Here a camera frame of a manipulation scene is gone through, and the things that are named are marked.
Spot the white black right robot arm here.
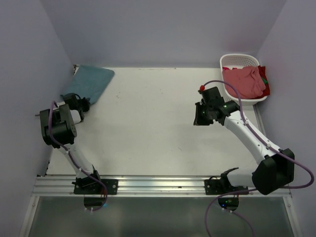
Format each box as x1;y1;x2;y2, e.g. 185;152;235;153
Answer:
194;86;295;195

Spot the aluminium table edge rail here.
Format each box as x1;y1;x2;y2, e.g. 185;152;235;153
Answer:
31;175;292;197

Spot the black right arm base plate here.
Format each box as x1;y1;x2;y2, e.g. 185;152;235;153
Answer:
204;176;249;195

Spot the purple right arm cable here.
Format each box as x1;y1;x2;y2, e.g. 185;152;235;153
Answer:
198;79;316;237

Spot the pink t shirt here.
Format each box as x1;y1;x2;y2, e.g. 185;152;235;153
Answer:
222;66;266;99

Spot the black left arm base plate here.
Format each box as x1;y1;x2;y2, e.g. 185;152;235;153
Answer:
72;177;119;195

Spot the red green patterned cloth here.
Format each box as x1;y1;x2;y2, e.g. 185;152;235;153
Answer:
258;66;270;99

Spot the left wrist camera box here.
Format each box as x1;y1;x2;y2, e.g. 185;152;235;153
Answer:
61;93;81;110

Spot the teal blue t shirt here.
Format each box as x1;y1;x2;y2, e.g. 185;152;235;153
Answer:
61;65;115;105

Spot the white perforated laundry basket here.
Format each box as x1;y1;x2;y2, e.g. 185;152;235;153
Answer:
219;54;268;106

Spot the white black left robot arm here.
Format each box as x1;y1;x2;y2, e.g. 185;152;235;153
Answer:
39;101;103;194

